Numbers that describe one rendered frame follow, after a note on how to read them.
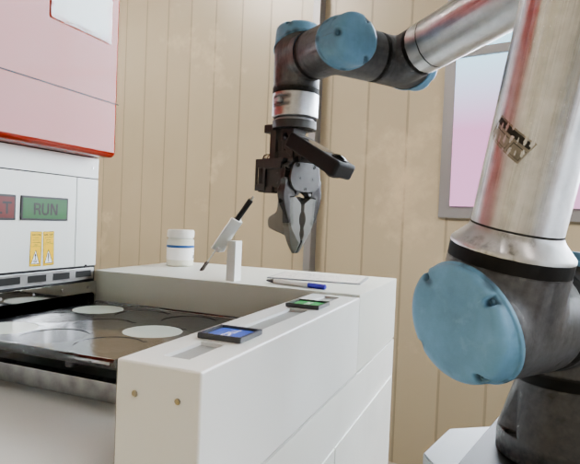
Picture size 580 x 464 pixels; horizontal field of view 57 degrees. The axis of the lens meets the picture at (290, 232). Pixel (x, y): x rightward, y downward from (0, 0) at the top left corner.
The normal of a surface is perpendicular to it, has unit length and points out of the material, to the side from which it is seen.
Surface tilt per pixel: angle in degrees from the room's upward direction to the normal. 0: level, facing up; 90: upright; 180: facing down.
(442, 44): 135
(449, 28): 112
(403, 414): 90
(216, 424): 90
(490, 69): 90
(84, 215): 90
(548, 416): 73
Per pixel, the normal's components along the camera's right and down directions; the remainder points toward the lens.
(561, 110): -0.15, 0.18
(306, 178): 0.74, 0.05
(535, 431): -0.75, -0.32
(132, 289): -0.38, 0.00
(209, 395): 0.92, 0.04
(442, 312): -0.86, 0.11
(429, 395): -0.57, 0.00
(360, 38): 0.53, 0.04
